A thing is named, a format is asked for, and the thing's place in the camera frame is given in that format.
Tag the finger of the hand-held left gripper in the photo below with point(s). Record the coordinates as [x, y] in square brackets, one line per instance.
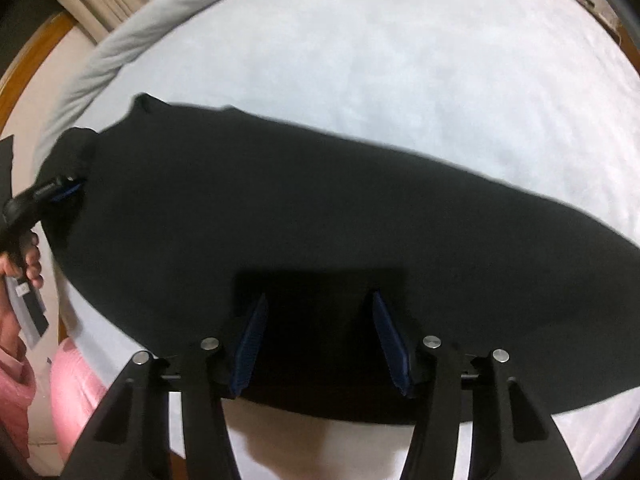
[57, 189]

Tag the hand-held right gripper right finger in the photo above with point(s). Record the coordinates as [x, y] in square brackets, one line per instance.
[392, 347]

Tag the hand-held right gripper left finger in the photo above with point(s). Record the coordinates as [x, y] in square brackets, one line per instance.
[247, 347]

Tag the black pants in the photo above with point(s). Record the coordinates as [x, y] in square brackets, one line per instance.
[300, 210]

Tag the person's left forearm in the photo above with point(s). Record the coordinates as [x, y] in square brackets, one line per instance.
[12, 390]

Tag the person's left hand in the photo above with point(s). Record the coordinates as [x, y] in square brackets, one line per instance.
[34, 265]

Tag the grey duvet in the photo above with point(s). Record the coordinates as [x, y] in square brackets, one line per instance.
[100, 65]

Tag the person's pink clothing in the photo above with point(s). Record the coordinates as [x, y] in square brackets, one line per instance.
[80, 410]

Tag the light blue bed sheet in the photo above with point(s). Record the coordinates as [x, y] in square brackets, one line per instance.
[375, 85]

